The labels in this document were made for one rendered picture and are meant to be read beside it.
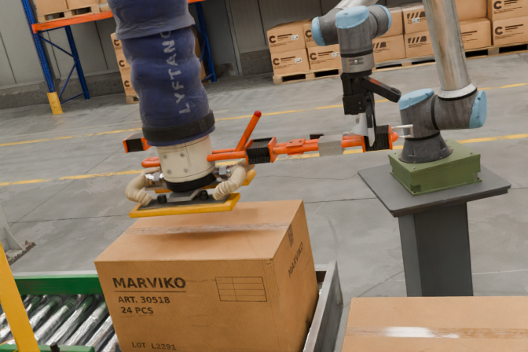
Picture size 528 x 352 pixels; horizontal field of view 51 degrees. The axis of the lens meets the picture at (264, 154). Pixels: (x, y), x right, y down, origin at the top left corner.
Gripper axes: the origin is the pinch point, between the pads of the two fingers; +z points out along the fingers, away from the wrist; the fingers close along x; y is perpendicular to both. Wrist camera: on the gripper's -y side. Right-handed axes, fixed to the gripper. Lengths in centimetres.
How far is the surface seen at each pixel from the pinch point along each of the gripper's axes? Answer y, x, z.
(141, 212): 71, 16, 12
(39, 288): 153, -20, 62
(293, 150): 23.5, 3.9, 0.5
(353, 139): 5.6, 2.5, -0.8
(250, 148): 36.0, 5.9, -1.9
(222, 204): 44.6, 14.9, 11.7
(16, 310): 100, 45, 28
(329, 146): 12.7, 3.7, 0.3
